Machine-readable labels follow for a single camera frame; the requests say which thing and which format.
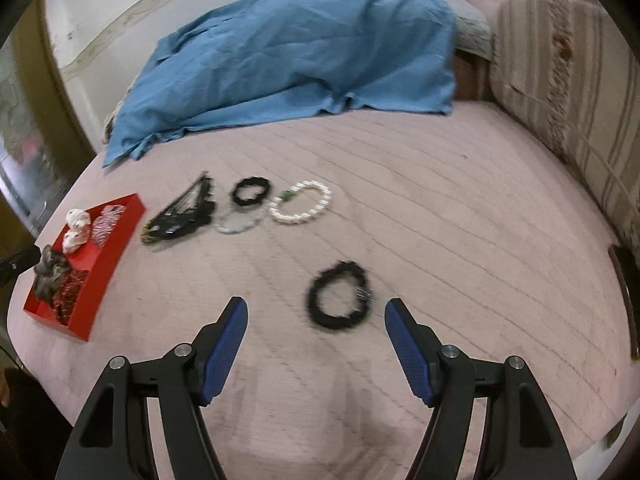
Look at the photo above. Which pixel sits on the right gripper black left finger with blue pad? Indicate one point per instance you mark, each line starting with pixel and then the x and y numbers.
pixel 112 438

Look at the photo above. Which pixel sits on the red polka dot scrunchie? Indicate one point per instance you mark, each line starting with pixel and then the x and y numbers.
pixel 65 298

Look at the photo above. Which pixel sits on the dark patterned scrunchie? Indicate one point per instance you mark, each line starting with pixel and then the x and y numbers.
pixel 49 273

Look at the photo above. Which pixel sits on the red tray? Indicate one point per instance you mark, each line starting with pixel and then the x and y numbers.
pixel 100 263

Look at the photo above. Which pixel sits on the black white striped scrunchie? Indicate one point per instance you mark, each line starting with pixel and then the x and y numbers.
pixel 105 223

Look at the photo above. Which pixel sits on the pink quilted bedspread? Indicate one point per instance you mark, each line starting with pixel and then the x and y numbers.
pixel 484 234

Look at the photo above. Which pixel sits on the wooden framed mirror door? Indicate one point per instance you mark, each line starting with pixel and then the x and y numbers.
pixel 43 147

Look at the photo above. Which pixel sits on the striped beige pillow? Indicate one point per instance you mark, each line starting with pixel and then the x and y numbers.
pixel 563 69

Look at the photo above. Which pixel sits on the blue cloth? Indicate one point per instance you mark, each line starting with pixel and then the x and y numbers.
pixel 258 61

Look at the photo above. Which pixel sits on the grey white pillow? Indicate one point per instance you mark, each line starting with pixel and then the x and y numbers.
pixel 474 34

